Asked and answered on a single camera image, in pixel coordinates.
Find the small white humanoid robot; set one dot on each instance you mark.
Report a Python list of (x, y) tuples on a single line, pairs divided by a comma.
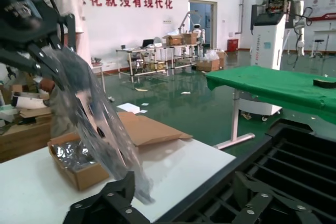
[(198, 32)]

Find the open cardboard box with foam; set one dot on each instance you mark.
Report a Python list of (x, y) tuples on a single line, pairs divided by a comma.
[(173, 41)]

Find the open brown cardboard box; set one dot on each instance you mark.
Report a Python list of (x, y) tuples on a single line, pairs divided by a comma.
[(89, 179)]

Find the black slotted plastic container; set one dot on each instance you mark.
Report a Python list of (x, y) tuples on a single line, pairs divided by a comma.
[(302, 150)]

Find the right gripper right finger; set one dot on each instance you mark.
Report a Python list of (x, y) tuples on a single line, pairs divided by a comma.
[(267, 208)]

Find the stacked flat cardboard sheets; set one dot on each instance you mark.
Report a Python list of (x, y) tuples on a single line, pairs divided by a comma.
[(23, 134)]

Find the clear grey antistatic bag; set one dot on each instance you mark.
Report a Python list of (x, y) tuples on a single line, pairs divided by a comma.
[(86, 108)]

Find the red fire cabinet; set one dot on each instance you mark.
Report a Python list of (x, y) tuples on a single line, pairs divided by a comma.
[(232, 45)]

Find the green tablecloth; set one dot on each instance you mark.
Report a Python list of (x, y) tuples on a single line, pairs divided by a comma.
[(262, 82)]

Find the flat white box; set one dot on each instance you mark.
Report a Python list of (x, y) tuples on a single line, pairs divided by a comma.
[(128, 107)]

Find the pipe frame workbench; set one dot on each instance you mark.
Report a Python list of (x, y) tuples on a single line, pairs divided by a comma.
[(136, 49)]

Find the person left hand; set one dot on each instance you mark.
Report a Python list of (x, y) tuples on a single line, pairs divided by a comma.
[(47, 85)]

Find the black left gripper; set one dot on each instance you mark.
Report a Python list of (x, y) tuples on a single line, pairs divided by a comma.
[(18, 11)]

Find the black round stool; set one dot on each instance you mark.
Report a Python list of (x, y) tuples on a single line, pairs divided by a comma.
[(318, 44)]

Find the black tray with yellow trim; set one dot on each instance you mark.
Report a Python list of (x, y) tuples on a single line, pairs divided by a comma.
[(324, 83)]

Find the white cabinet robot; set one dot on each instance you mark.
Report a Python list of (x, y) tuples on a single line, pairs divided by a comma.
[(267, 40)]

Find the silver bagged graphics cards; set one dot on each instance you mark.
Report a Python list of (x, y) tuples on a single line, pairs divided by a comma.
[(68, 153)]

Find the black laptop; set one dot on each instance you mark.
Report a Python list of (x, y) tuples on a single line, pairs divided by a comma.
[(148, 43)]

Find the plain brown cardboard box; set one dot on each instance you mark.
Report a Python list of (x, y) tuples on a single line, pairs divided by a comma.
[(189, 39)]

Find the white metal table leg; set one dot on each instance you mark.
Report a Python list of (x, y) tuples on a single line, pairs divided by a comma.
[(235, 119)]

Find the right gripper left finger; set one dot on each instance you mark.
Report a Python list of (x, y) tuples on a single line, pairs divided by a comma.
[(115, 195)]

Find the low cardboard box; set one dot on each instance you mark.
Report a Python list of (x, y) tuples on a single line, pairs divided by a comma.
[(208, 65)]

